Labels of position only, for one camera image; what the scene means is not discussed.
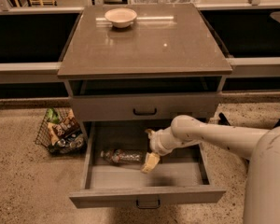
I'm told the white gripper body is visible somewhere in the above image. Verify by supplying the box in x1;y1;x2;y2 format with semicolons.
148;128;177;156

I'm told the clear plastic water bottle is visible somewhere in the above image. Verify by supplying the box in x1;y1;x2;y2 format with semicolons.
101;149;145;164

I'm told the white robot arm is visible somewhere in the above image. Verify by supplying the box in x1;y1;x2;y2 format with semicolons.
142;115;280;224

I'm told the closed grey upper drawer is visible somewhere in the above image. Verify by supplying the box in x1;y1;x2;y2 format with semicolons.
69;93;219;121

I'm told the open grey middle drawer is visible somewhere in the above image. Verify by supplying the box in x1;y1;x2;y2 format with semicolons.
70;119;226;209

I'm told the grey cabinet with counter top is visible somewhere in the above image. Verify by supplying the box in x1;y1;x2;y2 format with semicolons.
58;4;231;135

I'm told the brown snack bag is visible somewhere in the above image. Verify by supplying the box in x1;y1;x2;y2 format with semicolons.
48;110;79;145

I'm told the green snack bag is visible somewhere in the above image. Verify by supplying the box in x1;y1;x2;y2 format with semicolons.
46;108;60;124

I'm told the grey metal railing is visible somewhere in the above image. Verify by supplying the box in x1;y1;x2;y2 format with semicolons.
0;0;280;85

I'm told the white ceramic bowl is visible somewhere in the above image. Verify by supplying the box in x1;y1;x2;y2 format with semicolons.
105;8;137;28

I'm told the wire basket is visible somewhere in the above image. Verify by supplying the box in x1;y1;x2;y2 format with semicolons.
35;108;86;155

